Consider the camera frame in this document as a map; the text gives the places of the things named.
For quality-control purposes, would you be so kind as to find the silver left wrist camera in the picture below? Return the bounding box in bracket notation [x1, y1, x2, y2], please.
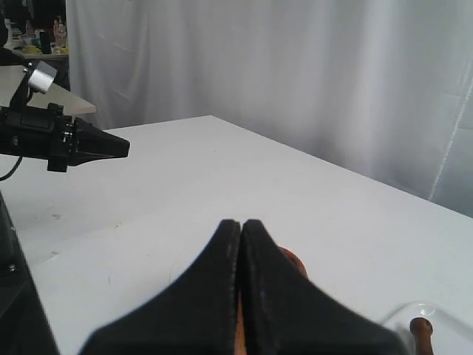
[10, 61, 57, 111]

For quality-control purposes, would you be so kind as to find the wooden pestle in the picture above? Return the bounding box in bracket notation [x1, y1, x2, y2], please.
[409, 317, 434, 355]

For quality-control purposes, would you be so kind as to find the wooden mortar bowl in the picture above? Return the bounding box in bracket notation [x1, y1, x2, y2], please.
[234, 246, 308, 355]

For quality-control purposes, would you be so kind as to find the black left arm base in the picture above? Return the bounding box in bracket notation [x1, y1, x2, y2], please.
[1, 201, 59, 354]

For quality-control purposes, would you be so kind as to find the white curtain backdrop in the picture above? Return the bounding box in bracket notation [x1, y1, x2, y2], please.
[66, 1, 472, 215]

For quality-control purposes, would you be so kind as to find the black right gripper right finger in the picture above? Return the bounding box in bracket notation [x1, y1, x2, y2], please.
[240, 220, 406, 354]

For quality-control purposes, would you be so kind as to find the background side table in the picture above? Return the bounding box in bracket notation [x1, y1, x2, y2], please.
[1, 50, 96, 116]

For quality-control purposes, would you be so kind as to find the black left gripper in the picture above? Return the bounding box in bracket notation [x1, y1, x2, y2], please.
[1, 104, 130, 172]

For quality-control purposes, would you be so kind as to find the white plastic tray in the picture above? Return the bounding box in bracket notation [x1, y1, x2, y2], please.
[382, 301, 472, 354]

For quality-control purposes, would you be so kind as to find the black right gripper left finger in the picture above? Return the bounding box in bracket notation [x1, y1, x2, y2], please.
[84, 220, 241, 354]

